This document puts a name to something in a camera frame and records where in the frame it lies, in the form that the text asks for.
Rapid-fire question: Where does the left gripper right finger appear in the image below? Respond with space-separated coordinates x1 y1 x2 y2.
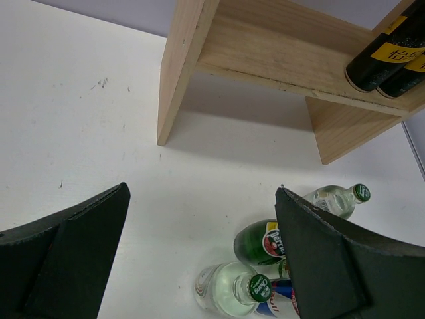
275 187 424 318

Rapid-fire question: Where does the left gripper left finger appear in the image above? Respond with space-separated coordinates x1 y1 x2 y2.
1 183 131 318

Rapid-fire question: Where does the clear bottle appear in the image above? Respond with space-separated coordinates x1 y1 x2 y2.
194 261 272 318
303 183 371 219

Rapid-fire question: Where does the wooden two-tier shelf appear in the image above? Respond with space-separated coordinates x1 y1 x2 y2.
157 1 424 165

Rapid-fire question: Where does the Red Bull can front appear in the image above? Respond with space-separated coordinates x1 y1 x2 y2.
254 279 300 319

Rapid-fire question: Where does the green Perrier bottle left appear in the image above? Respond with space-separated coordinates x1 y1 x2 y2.
233 219 290 280

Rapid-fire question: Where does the left black yellow can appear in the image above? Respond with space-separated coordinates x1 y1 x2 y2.
345 1 424 92

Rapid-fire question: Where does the black yellow can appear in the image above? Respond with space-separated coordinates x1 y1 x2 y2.
377 53 424 98
345 1 424 92

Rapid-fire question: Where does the right black yellow can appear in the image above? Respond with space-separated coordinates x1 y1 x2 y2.
377 53 424 98

